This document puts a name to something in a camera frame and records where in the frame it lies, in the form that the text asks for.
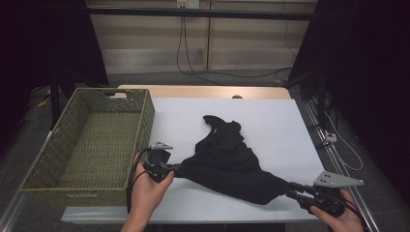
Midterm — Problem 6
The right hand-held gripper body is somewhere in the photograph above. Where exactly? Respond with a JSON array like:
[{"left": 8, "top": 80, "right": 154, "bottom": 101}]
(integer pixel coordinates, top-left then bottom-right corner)
[{"left": 301, "top": 171, "right": 365, "bottom": 218}]

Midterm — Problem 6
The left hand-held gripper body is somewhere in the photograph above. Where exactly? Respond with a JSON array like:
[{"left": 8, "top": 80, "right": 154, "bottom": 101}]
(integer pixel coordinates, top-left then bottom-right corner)
[{"left": 143, "top": 141, "right": 174, "bottom": 184}]

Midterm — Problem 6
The black tank top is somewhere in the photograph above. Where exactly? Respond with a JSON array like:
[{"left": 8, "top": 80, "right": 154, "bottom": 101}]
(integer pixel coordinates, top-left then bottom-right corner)
[{"left": 173, "top": 114, "right": 293, "bottom": 206}]

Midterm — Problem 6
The green woven basket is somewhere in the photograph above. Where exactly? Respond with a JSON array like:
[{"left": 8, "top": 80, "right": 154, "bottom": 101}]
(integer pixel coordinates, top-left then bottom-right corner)
[{"left": 18, "top": 87, "right": 156, "bottom": 207}]

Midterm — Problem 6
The person's right hand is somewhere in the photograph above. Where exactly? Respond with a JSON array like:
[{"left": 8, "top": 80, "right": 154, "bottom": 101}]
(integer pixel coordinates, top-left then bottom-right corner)
[{"left": 309, "top": 189, "right": 366, "bottom": 232}]

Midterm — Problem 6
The person's left hand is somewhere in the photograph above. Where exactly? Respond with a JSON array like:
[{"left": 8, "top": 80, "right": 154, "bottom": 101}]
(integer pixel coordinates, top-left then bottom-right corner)
[{"left": 129, "top": 160, "right": 175, "bottom": 207}]

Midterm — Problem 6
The black metal stand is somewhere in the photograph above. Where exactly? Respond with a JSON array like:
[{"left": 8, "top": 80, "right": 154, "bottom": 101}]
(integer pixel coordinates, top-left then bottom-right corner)
[
  {"left": 315, "top": 72, "right": 327, "bottom": 129},
  {"left": 48, "top": 69, "right": 63, "bottom": 131}
]

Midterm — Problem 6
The black curtain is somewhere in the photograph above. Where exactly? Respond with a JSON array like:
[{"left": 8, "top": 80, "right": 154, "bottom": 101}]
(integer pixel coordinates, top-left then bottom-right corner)
[
  {"left": 287, "top": 0, "right": 410, "bottom": 207},
  {"left": 0, "top": 0, "right": 109, "bottom": 153}
]

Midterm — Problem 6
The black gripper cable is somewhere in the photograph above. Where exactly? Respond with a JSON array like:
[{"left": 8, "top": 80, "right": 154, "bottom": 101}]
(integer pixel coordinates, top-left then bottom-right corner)
[
  {"left": 339, "top": 194, "right": 371, "bottom": 232},
  {"left": 126, "top": 146, "right": 153, "bottom": 215}
]

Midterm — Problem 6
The aluminium rail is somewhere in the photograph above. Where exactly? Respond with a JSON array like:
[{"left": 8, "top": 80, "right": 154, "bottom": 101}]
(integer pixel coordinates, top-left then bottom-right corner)
[
  {"left": 0, "top": 191, "right": 28, "bottom": 232},
  {"left": 304, "top": 100, "right": 378, "bottom": 232}
]

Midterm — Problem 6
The white cable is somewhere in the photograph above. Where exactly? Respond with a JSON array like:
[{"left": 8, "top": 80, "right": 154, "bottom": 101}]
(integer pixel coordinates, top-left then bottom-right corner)
[{"left": 323, "top": 110, "right": 365, "bottom": 172}]

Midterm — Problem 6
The black power cable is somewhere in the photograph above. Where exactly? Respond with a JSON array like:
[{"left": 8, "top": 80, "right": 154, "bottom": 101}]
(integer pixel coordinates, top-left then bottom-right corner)
[
  {"left": 183, "top": 8, "right": 293, "bottom": 79},
  {"left": 176, "top": 8, "right": 223, "bottom": 86}
]

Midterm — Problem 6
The white wall socket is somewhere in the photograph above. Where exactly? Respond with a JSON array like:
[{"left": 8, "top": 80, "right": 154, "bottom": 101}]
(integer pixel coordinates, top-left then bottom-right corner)
[{"left": 176, "top": 0, "right": 201, "bottom": 10}]

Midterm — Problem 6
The thin black cable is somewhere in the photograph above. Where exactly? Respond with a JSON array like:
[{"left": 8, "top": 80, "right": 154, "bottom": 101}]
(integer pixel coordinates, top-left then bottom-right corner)
[{"left": 282, "top": 0, "right": 299, "bottom": 60}]

